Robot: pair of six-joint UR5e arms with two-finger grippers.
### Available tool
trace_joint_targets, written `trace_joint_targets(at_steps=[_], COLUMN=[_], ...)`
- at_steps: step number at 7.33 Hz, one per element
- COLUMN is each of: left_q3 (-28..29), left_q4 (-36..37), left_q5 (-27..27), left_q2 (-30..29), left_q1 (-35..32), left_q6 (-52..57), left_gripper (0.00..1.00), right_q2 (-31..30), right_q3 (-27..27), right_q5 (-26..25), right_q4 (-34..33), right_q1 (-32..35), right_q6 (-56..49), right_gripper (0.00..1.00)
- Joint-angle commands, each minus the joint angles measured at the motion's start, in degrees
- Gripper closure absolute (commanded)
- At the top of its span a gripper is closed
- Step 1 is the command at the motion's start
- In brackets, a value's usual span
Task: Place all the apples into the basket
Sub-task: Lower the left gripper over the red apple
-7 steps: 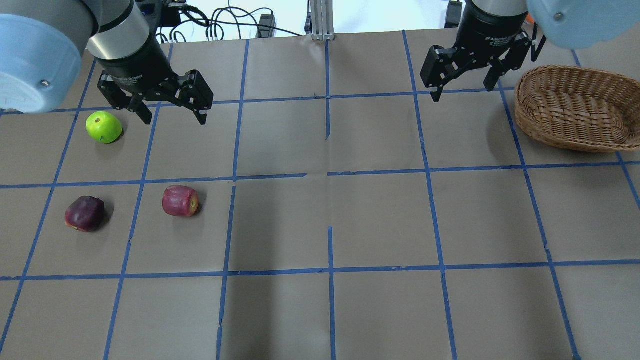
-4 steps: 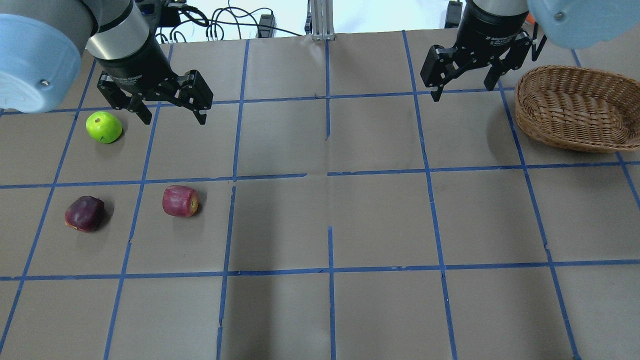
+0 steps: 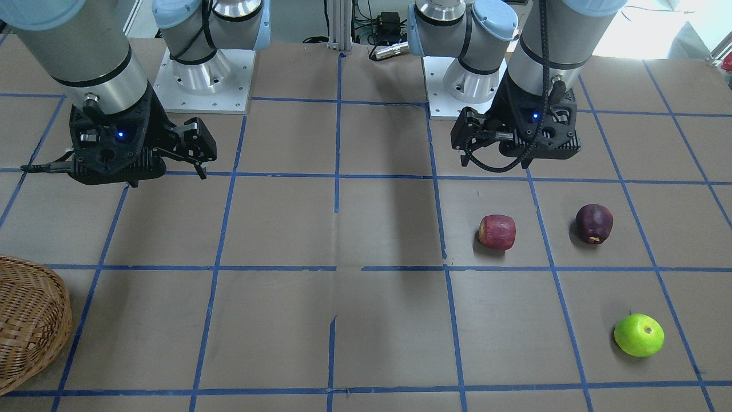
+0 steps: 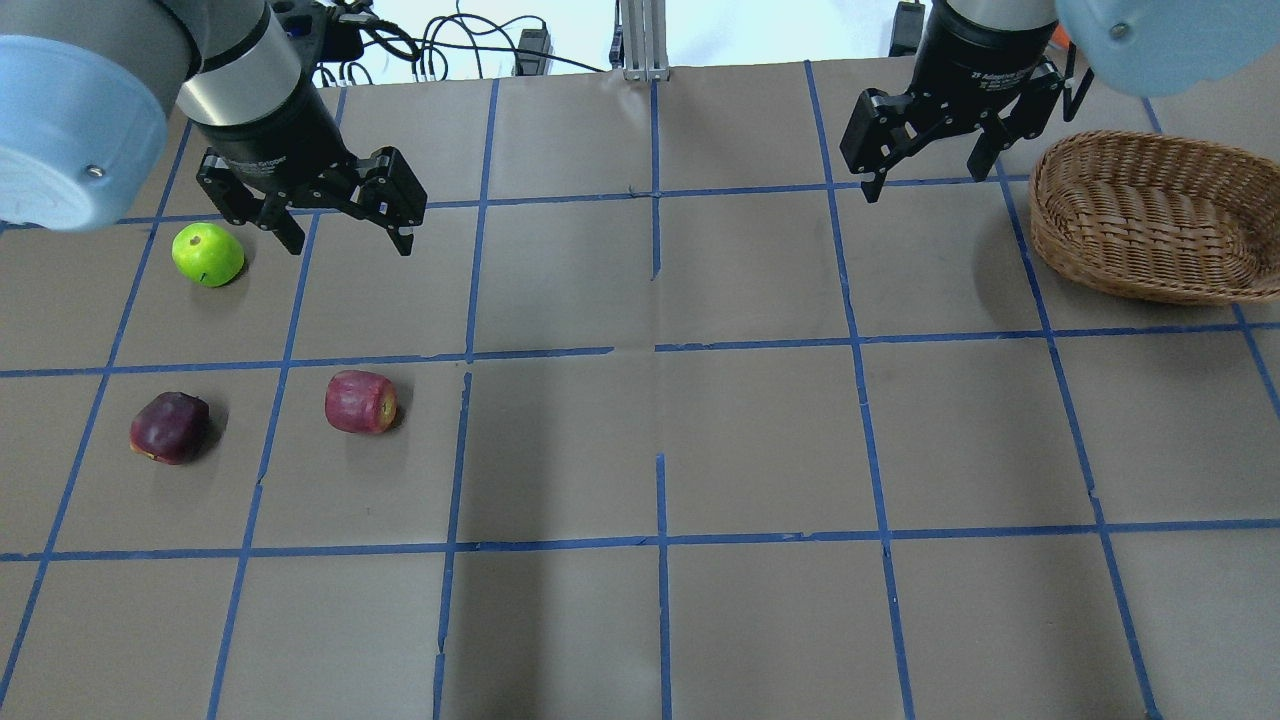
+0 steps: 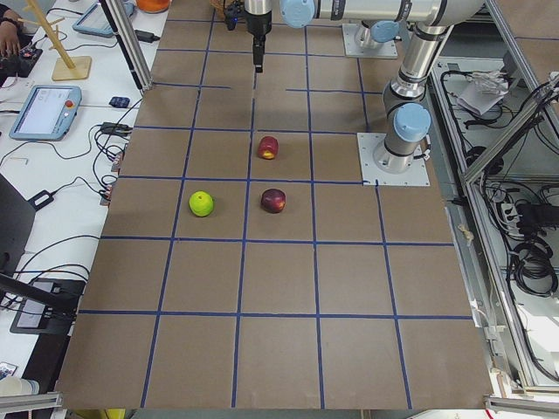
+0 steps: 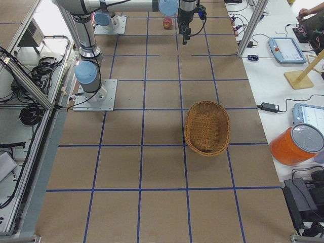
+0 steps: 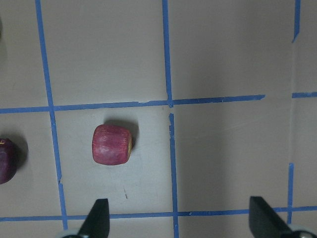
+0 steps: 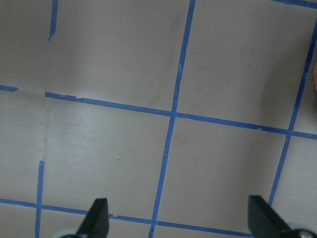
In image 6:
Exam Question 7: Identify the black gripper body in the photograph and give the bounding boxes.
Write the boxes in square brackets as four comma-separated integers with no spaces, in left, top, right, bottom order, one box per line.
[177,0,196,34]

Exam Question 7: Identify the red apple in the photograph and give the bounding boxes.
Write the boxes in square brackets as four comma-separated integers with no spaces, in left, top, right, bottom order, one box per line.
[163,17,172,29]

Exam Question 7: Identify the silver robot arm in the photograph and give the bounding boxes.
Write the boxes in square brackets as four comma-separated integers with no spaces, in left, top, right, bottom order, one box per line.
[93,12,119,29]
[54,1,206,106]

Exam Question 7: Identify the wicker basket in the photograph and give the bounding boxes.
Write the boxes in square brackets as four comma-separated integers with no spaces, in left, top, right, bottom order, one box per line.
[185,101,230,157]

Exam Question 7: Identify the upper teach pendant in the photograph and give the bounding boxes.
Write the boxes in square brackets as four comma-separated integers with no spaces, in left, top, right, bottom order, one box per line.
[268,37,307,64]

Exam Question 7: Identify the teach pendant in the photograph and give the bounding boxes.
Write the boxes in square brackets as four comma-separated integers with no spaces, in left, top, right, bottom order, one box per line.
[268,37,307,64]
[292,103,324,134]

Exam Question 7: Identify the black power adapter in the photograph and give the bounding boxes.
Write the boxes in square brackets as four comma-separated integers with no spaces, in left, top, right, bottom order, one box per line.
[257,102,279,113]

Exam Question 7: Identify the wooden stand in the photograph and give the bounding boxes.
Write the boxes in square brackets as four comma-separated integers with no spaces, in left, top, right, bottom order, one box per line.
[284,50,323,90]

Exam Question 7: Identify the lower teach pendant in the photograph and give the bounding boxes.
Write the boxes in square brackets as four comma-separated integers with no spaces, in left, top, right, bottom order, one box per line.
[292,103,324,134]

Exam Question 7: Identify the grey control box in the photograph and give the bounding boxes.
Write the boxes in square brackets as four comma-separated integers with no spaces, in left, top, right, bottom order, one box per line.
[18,18,45,48]

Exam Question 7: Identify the orange bucket with lid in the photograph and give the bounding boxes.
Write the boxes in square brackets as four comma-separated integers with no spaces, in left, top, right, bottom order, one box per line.
[270,123,323,166]

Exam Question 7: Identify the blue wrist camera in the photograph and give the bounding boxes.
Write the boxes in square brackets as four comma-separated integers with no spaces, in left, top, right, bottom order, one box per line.
[196,4,207,20]

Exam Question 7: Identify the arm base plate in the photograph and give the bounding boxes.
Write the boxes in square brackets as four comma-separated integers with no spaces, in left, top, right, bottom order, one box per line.
[94,13,127,35]
[73,79,118,112]

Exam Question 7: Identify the aluminium frame post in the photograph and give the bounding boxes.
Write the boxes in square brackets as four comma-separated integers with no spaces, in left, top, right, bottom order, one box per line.
[237,0,268,57]

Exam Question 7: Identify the black cable bundle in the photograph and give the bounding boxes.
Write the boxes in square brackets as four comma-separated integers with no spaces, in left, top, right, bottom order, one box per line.
[19,104,41,126]

